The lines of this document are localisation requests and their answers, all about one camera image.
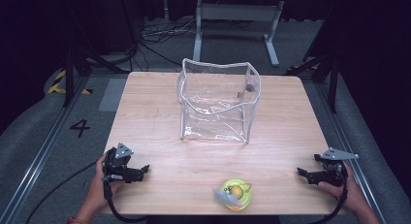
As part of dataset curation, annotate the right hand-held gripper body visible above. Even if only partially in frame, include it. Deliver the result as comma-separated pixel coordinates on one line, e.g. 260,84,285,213
313,146,360,188

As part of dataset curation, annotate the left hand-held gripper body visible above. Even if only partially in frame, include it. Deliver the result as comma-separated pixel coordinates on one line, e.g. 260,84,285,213
102,142,145,184

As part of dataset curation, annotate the person's right hand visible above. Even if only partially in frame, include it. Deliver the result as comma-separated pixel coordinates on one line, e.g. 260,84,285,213
317,161,366,212

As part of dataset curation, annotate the person's left hand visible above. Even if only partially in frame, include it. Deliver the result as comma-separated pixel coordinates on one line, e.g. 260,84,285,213
88,153,126,209

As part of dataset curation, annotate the yellow-green round toy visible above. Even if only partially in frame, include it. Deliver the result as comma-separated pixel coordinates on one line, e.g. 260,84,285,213
213,177,253,211

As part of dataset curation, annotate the clear plastic bag white trim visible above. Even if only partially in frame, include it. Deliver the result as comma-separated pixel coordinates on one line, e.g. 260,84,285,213
175,57,263,144

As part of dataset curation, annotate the black tripod stand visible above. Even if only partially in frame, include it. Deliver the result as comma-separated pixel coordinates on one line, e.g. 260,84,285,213
284,50,341,114
62,44,131,109

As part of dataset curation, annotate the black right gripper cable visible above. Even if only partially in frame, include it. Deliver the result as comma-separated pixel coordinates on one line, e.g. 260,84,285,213
309,179,349,224

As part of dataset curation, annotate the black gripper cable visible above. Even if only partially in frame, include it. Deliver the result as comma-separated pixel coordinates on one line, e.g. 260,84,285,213
24,159,150,224
309,179,349,224

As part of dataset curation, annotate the metal floor rail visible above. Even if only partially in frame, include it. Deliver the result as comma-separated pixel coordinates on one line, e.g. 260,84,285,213
0,74,90,224
313,80,389,224

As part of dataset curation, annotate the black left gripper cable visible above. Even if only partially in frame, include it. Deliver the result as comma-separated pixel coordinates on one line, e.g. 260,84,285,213
24,159,150,224

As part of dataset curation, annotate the orange wrist bracelet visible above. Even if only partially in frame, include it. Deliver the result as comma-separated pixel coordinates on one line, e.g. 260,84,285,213
66,216,90,224

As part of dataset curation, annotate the bundle of floor cables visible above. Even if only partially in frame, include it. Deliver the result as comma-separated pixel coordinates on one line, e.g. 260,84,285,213
138,16,199,46

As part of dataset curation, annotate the grey metal table frame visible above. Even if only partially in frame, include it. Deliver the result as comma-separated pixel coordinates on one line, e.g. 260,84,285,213
192,0,286,68

